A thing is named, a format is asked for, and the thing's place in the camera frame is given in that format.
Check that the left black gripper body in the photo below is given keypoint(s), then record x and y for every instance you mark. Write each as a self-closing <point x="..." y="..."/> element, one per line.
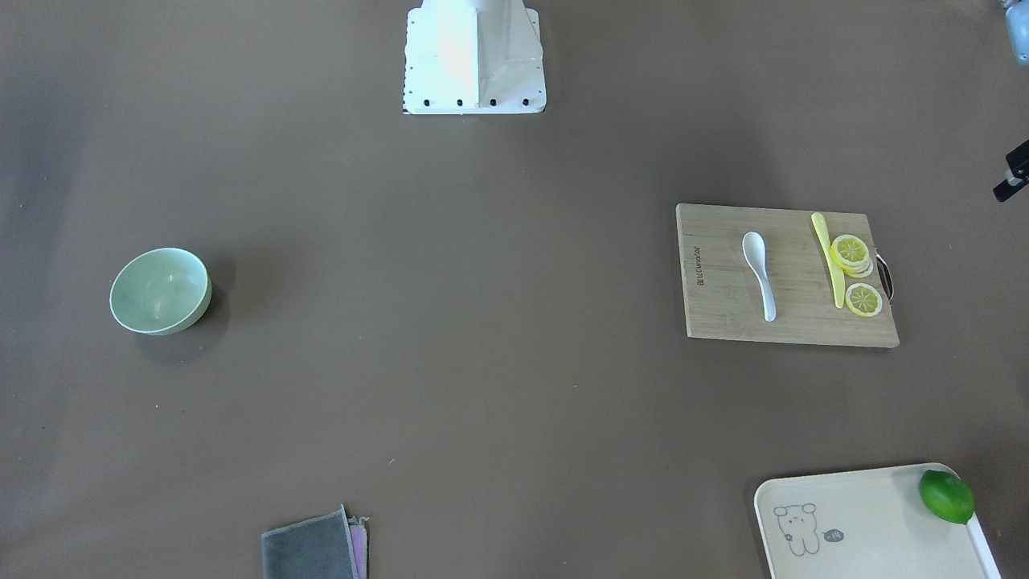
<point x="1014" y="174"/>

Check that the white ceramic spoon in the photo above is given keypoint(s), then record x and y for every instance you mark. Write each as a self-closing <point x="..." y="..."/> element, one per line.
<point x="755" y="253"/>

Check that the light green bowl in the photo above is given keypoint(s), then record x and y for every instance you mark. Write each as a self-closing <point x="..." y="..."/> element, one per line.
<point x="161" y="292"/>

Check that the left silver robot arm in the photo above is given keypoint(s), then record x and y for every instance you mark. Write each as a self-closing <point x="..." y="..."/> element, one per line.
<point x="1017" y="28"/>

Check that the single lemon slice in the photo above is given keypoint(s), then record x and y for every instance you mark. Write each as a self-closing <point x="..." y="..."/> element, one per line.
<point x="863" y="300"/>

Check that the yellow plastic knife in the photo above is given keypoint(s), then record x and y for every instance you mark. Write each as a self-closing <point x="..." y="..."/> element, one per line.
<point x="835" y="272"/>

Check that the bamboo cutting board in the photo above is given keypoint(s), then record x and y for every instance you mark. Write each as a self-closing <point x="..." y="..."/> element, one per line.
<point x="721" y="295"/>

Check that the green lime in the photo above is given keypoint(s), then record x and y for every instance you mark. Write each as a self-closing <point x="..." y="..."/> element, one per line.
<point x="947" y="496"/>

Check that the cream plastic tray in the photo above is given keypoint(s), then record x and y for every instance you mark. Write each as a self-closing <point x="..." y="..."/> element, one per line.
<point x="865" y="524"/>

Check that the grey folded cloth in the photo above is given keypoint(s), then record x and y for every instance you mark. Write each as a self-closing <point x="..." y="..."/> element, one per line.
<point x="329" y="546"/>

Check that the white camera post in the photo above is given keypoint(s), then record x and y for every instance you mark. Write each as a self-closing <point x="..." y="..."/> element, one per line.
<point x="473" y="58"/>

